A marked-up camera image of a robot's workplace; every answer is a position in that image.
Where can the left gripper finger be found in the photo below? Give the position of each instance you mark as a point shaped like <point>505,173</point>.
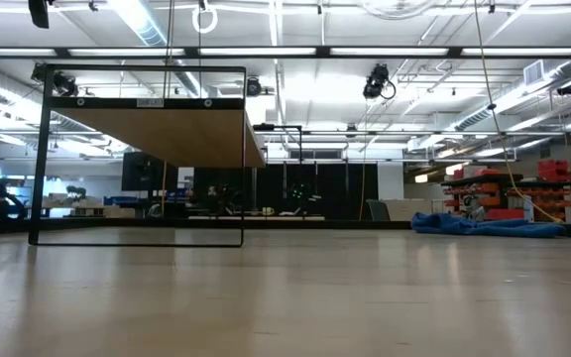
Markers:
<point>39,12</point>

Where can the black ceiling spotlight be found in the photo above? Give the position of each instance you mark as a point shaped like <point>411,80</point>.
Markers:
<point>62,82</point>

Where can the black monitor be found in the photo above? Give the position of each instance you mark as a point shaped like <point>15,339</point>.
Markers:
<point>142,171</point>

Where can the round black ceiling device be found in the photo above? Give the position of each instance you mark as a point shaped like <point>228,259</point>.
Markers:
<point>253,86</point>

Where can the black overhead light beam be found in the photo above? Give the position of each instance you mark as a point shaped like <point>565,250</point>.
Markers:
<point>265,51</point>

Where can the grey chair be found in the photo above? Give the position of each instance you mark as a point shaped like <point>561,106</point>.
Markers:
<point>377,210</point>

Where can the blue cloth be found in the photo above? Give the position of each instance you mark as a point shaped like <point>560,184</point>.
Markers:
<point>464,227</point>

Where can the orange parts bin rack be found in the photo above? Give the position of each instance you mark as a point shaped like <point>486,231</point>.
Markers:
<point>513,198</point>

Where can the silver ventilation duct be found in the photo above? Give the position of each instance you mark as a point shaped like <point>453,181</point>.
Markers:
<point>142,25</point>

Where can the wooden shelf with black frame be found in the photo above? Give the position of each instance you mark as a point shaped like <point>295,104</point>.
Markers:
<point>181,134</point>

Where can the black partition wall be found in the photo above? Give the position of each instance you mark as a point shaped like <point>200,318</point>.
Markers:
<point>325,191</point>

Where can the black ceiling camera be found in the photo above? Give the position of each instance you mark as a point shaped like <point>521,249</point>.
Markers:
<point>377,79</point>

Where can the black metal rig frame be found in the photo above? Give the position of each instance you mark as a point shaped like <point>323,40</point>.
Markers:
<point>315,224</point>

